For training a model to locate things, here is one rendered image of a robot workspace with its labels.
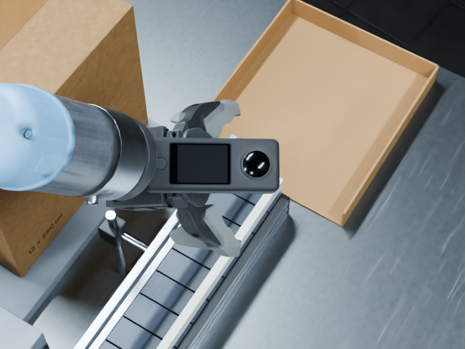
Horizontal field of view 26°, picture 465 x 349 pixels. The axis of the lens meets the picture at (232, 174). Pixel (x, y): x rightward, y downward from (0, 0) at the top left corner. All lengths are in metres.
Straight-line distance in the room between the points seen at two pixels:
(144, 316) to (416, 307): 0.37
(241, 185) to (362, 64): 0.76
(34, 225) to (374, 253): 0.47
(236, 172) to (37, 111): 0.21
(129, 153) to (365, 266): 0.67
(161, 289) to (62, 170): 0.61
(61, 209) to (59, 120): 0.66
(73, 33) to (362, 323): 0.54
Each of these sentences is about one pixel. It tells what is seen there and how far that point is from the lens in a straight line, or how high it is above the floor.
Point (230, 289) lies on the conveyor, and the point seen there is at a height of 0.87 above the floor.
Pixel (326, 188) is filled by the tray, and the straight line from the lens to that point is 1.46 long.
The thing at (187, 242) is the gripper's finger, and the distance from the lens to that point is 0.98.
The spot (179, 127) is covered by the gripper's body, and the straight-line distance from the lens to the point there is 0.90.
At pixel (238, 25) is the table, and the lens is 1.63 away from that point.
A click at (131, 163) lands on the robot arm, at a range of 0.81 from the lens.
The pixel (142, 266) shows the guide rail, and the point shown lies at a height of 0.96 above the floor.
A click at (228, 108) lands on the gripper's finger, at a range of 0.98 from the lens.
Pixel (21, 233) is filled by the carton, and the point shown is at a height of 0.94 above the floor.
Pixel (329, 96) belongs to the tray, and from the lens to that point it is 1.55.
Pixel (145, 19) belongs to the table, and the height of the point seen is 0.83.
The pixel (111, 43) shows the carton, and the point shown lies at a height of 1.10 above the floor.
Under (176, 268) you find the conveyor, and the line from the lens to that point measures 1.35.
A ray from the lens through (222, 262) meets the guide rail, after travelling 1.31.
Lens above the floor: 2.10
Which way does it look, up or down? 59 degrees down
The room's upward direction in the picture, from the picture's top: straight up
